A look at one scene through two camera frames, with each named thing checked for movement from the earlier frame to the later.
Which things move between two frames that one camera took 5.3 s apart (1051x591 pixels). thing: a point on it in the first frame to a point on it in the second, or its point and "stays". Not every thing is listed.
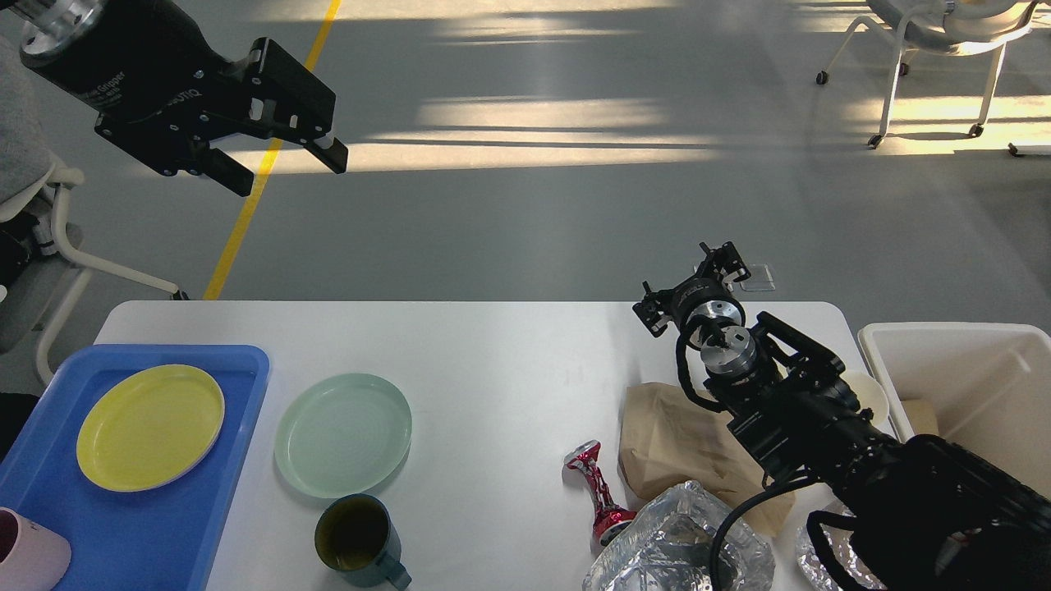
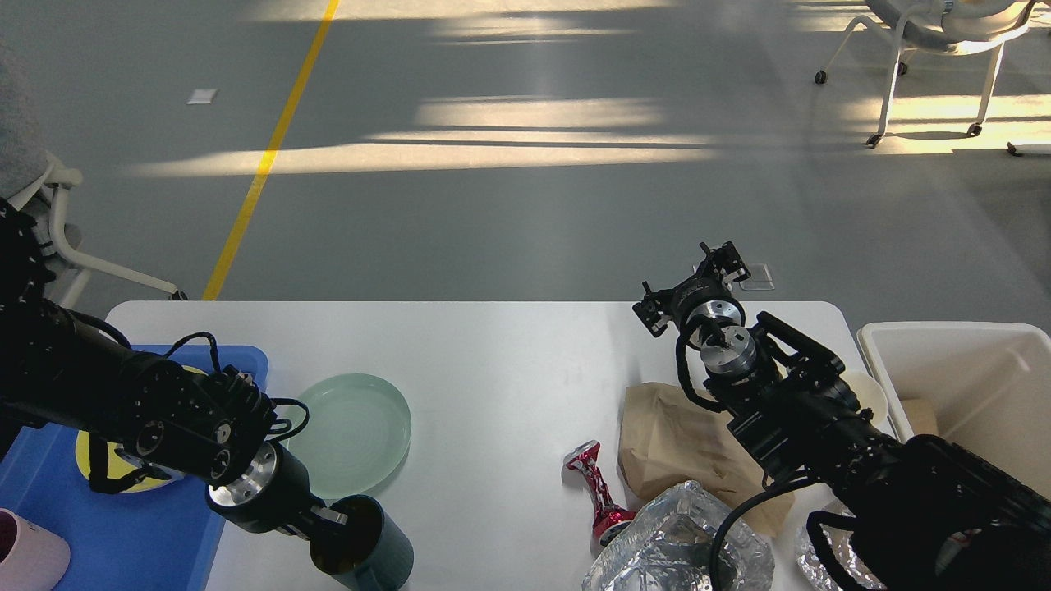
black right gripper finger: (649, 311) stays
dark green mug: (359, 542) stays
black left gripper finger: (295, 103) to (296, 531)
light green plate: (343, 435) stays
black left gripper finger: (227, 172) to (330, 514)
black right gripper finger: (728, 258) stays
